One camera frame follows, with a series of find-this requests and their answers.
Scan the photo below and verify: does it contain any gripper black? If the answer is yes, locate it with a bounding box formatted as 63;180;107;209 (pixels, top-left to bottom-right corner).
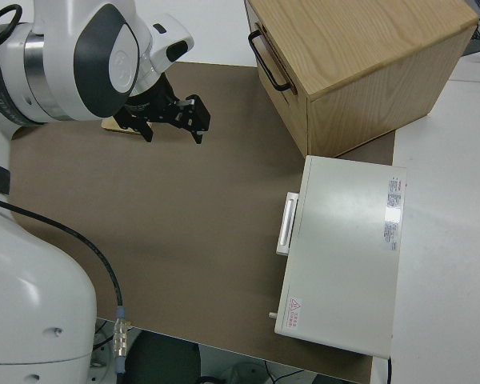
117;75;211;146

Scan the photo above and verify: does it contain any wooden mug tree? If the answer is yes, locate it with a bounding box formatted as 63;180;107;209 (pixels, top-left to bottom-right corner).
101;115;153;138

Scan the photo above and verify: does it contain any brown table mat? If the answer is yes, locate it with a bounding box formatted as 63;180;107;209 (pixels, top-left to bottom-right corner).
7;62;397;379

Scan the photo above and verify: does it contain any light wooden cabinet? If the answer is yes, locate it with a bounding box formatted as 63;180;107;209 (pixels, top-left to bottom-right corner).
243;0;480;159

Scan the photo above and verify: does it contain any white toaster oven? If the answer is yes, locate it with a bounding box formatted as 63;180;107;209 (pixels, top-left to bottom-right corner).
268;154;408;358

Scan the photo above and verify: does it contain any red triangle warning sticker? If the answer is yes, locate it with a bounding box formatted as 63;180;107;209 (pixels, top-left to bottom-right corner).
286;296;303;330

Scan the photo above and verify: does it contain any silver oven label sticker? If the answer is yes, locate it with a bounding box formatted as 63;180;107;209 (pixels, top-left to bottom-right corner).
381;174;406;253

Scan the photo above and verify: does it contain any black cabinet handle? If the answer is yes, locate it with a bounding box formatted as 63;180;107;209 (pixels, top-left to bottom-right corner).
247;30;293;92

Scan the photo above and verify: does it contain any black cable with metal connector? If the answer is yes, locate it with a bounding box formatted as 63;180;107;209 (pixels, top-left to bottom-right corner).
0;194;131;375

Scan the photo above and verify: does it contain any white oven door handle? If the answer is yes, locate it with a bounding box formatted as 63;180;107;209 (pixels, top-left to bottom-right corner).
275;192;301;256

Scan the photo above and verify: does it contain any black cable loop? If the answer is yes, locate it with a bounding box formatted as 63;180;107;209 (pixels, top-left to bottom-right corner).
0;4;23;41

